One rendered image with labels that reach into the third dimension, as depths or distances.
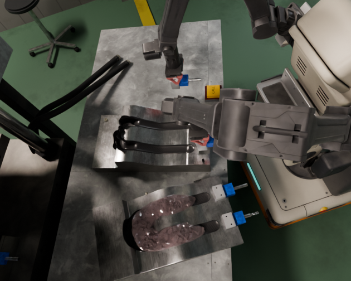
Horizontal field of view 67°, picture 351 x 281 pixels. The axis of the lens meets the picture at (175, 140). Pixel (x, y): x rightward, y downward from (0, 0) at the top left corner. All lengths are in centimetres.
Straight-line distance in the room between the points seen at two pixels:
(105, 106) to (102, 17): 194
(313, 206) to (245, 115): 135
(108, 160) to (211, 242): 54
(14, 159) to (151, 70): 81
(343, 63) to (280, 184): 106
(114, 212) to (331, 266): 140
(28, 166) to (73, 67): 159
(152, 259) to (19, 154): 85
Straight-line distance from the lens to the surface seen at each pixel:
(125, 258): 100
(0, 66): 138
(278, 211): 165
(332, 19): 79
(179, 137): 109
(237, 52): 256
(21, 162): 147
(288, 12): 98
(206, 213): 102
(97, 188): 121
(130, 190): 115
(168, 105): 84
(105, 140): 121
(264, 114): 39
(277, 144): 39
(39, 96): 281
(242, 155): 42
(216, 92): 125
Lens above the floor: 186
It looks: 64 degrees down
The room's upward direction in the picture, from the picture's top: 18 degrees counter-clockwise
